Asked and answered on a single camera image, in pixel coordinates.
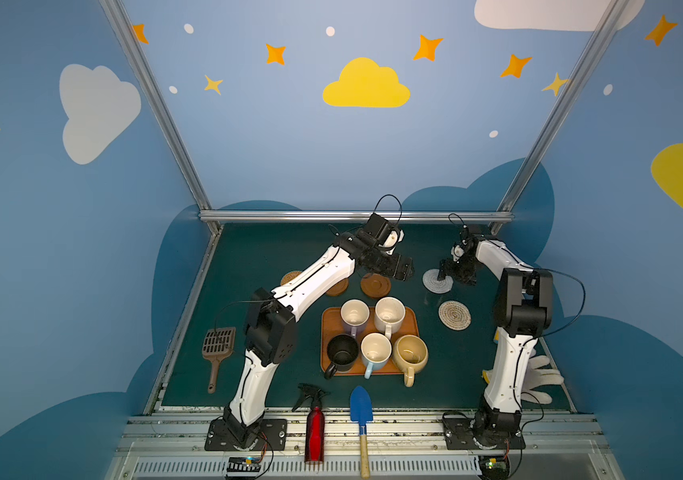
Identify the grey felt round coaster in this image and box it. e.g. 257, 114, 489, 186
423, 269, 453, 295

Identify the white woven round coaster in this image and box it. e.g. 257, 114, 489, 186
439, 300, 471, 331

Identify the brown wooden round coaster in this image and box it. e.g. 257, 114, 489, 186
326, 279, 349, 297

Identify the purple mug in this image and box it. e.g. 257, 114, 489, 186
341, 299, 371, 338

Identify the white speckled mug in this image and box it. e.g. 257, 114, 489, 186
375, 297, 405, 340

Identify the woven rattan round coaster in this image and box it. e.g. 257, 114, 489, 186
280, 270, 302, 286

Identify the black mug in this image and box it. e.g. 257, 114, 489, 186
324, 334, 359, 379

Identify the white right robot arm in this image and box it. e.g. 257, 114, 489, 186
449, 233, 553, 444

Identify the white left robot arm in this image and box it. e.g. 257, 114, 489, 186
223, 230, 413, 449

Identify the orange wooden tray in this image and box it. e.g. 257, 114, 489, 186
320, 306, 421, 377

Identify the yellow beige mug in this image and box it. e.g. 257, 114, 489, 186
393, 335, 429, 387

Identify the light blue mug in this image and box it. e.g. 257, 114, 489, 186
361, 332, 393, 379

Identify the white work glove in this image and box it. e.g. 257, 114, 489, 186
483, 355, 563, 409

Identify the blue garden trowel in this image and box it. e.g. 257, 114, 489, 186
349, 386, 373, 479

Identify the red spray bottle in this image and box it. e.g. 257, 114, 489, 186
292, 383, 327, 464

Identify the right circuit board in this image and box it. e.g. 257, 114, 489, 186
479, 456, 511, 480

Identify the circuit board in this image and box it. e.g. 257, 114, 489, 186
226, 456, 262, 476
479, 456, 511, 480

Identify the left circuit board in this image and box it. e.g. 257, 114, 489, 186
226, 456, 262, 476

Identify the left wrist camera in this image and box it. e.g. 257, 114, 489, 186
363, 213, 403, 250

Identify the aluminium horizontal back rail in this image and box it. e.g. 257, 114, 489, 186
199, 209, 513, 224

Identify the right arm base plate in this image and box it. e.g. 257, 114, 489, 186
441, 412, 527, 450

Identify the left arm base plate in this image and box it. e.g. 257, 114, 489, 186
204, 417, 288, 452

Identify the aluminium right corner post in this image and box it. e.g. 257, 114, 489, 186
489, 0, 631, 234

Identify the aluminium corner post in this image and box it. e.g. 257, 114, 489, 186
100, 0, 222, 236
489, 0, 631, 234

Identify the aluminium left corner post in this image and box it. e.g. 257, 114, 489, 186
100, 0, 222, 236

